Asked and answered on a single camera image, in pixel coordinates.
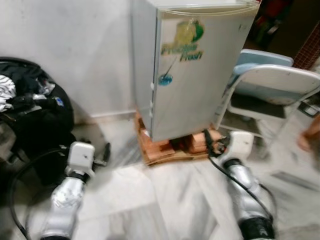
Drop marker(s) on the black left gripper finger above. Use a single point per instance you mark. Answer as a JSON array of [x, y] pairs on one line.
[[106, 151]]

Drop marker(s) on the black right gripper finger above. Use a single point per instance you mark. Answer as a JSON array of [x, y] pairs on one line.
[[206, 136]]

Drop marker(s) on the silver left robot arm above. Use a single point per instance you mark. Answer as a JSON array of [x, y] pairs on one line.
[[65, 200]]

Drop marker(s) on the silver mini fridge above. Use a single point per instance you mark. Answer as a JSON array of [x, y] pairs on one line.
[[200, 90]]

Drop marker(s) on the person's hand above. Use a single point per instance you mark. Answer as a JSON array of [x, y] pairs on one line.
[[311, 135]]

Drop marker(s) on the black bag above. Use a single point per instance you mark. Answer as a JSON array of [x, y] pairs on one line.
[[42, 125]]

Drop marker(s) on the white folding chair blue pads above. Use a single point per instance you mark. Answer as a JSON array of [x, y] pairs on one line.
[[275, 82]]

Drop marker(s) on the black white striped cloth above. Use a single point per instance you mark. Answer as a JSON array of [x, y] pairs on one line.
[[6, 92]]

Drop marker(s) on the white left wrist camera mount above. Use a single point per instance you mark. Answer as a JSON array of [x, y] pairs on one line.
[[81, 155]]

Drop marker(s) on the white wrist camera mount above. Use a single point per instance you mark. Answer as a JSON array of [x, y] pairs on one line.
[[81, 155], [241, 144]]

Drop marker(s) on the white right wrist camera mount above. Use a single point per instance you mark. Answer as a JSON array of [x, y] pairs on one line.
[[241, 144]]

